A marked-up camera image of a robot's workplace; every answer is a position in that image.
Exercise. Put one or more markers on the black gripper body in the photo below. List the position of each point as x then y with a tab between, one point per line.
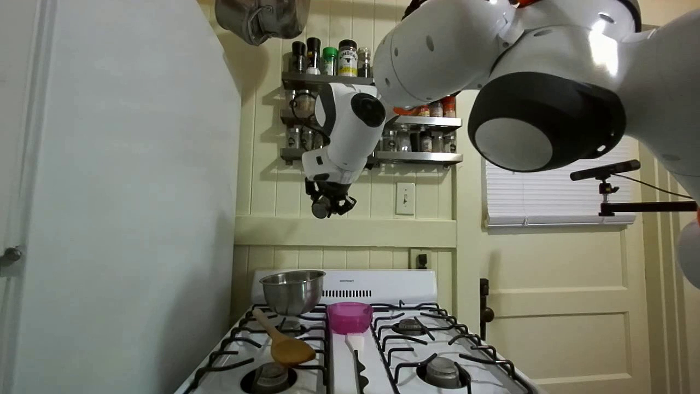
341	198

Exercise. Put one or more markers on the spice jar black round label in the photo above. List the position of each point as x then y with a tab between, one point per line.
322	207

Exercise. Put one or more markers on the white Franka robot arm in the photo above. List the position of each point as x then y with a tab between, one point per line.
451	66

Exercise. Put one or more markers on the glass spice jar steel cap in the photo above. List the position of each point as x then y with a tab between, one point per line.
306	139
444	141
292	139

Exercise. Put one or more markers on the savory labelled spice jar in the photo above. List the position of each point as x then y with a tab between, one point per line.
388	141

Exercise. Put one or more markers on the silver metal pot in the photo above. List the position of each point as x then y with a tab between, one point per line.
293	289

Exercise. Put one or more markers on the red capped spice jar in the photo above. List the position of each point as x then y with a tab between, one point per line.
418	110
448	106

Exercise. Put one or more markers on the green spice bottle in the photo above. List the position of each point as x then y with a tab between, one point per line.
329	62

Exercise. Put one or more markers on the yellow label spice jar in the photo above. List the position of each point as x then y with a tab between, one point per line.
348	59

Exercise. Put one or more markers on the dark capped spice bottle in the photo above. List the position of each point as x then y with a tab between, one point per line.
314	57

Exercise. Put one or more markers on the large clear glass jar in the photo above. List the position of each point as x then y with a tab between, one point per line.
405	141

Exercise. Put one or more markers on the white gas stove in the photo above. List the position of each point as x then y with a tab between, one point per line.
379	284

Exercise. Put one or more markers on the dark opaque jar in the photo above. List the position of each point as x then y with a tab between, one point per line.
420	139

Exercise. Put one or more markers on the pink cup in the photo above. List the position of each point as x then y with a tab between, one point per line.
348	317

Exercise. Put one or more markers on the black pepper grinder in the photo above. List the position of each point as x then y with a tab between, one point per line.
297	57

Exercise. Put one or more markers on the wooden spoon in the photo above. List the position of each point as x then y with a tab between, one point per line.
292	350

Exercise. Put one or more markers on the black stove grate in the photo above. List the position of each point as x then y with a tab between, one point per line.
326	363
384	358

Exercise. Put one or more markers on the stacked steel pots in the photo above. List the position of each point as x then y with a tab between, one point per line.
259	18

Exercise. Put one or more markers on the white window blind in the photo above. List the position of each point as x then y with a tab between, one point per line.
548	200

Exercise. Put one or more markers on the white refrigerator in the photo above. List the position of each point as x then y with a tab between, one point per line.
123	198

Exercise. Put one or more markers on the white panel door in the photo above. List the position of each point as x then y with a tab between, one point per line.
570	329

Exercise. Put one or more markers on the white light switch plate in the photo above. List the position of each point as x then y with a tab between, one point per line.
405	198

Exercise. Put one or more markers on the steel wall spice rack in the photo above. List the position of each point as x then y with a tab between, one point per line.
422	155

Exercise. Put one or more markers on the black wall plug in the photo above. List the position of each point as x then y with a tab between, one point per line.
420	260

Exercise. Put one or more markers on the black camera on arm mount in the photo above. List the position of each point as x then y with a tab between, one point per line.
605	168

